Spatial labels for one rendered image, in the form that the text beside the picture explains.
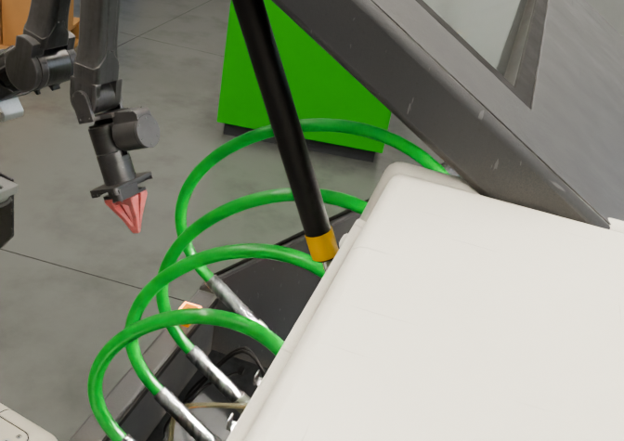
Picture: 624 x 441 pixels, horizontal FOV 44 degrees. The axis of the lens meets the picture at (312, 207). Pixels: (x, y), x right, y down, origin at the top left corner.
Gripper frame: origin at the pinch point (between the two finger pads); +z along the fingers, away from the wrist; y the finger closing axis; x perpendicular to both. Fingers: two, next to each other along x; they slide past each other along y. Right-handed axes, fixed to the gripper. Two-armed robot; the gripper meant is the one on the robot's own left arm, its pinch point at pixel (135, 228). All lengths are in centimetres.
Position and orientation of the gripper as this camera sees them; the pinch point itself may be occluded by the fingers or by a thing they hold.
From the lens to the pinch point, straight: 145.8
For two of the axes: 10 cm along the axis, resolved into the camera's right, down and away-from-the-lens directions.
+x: -8.5, 0.7, 5.2
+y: 4.7, -3.3, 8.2
